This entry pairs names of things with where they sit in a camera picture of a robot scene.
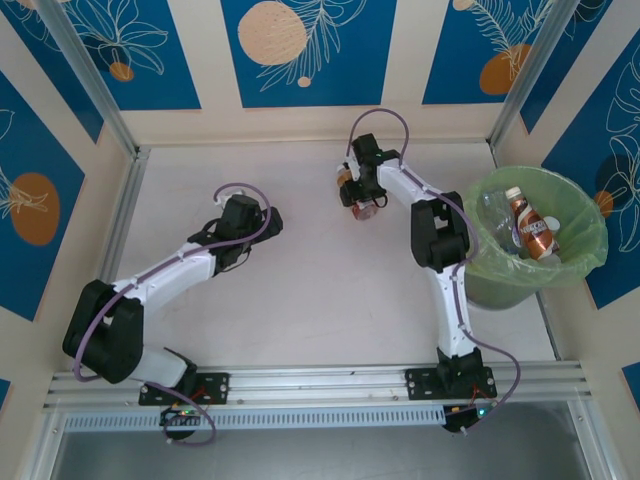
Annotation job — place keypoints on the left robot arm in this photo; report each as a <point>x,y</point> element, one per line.
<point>105,330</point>

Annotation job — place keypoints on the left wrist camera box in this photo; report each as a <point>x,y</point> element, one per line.
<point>225,196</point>

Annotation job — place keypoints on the brown coffee bottle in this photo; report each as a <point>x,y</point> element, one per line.
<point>532,230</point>

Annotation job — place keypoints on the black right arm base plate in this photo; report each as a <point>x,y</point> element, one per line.
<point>422,382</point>

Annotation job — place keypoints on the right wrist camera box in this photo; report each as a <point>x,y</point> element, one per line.
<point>349,169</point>

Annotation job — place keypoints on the grey metal panel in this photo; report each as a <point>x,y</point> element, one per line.
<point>320,455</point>

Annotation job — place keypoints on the blue label blue cap bottle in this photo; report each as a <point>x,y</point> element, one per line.
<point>516,236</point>

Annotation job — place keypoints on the gold red label bottle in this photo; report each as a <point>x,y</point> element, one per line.
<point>365,212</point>

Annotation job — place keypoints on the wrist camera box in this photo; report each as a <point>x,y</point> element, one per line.
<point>225,196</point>
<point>349,169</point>

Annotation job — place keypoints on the grey plastic bin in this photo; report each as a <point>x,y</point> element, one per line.
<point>495,295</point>

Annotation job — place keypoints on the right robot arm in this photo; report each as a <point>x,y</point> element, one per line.
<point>440,235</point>

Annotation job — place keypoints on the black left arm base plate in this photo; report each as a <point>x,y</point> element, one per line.
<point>215,387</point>

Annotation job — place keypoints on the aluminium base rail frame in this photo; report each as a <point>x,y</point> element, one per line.
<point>320,380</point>

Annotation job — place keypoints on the aluminium frame post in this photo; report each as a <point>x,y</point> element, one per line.
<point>90,75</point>
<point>532,75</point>

